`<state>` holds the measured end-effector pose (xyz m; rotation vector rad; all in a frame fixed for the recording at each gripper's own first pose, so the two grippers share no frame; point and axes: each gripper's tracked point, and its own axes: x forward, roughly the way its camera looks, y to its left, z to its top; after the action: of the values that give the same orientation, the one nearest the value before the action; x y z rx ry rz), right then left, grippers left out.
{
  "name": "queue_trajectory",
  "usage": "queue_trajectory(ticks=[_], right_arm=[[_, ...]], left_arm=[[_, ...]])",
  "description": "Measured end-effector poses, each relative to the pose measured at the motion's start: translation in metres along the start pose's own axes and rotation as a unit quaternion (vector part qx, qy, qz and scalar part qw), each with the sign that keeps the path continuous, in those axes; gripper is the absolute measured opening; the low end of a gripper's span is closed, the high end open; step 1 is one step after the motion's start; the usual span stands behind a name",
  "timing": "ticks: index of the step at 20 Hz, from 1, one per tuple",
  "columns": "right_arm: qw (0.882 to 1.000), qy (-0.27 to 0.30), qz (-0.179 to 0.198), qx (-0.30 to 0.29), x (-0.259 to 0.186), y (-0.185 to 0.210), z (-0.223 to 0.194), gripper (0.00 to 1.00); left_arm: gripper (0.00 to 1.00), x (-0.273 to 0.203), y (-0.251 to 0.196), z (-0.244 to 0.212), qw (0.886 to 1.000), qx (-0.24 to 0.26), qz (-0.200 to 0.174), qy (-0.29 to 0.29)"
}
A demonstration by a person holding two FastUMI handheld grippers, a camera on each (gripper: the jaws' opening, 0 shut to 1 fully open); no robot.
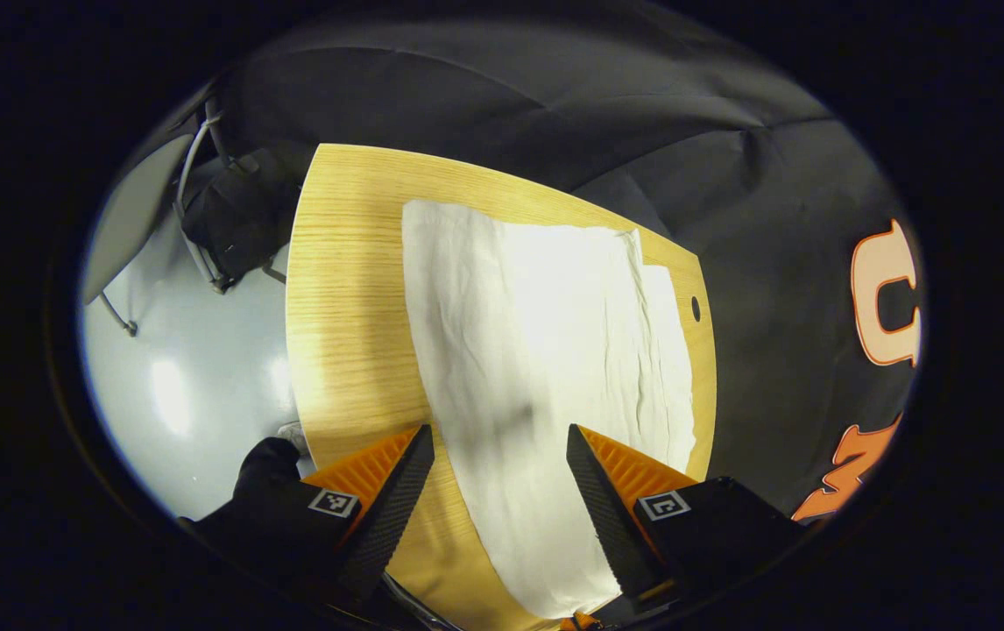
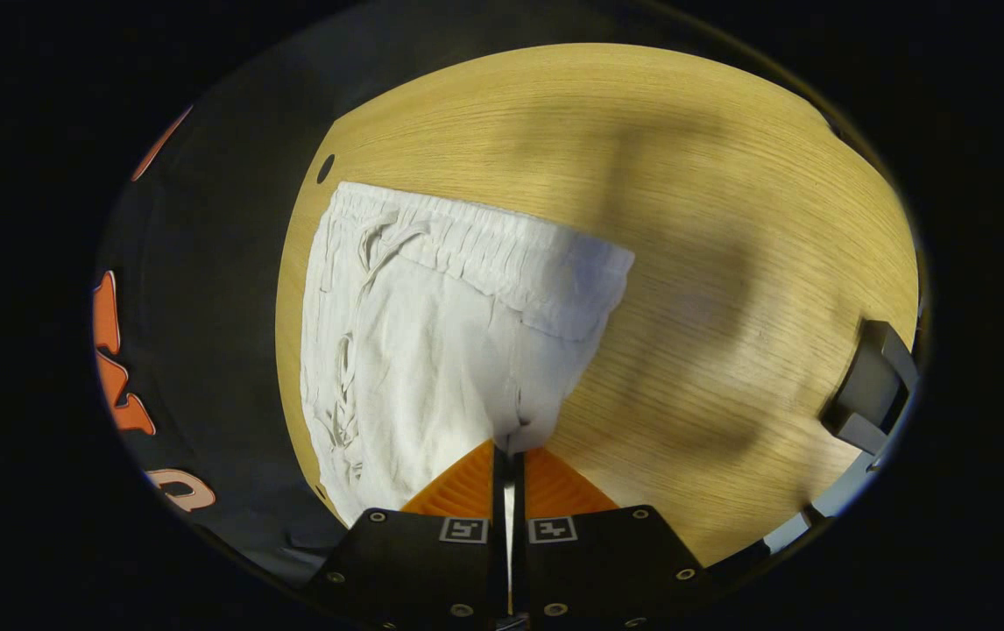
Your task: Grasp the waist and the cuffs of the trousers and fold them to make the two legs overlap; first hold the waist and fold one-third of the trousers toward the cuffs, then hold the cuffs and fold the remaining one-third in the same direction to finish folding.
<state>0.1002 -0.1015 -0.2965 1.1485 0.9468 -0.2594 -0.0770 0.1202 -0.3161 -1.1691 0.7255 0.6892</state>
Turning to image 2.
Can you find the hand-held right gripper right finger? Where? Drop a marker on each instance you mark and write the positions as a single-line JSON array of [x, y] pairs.
[[598, 561]]

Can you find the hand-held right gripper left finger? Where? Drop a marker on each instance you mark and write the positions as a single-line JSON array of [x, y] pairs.
[[432, 561]]

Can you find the white jeans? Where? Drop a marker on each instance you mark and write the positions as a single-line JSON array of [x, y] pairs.
[[449, 350]]

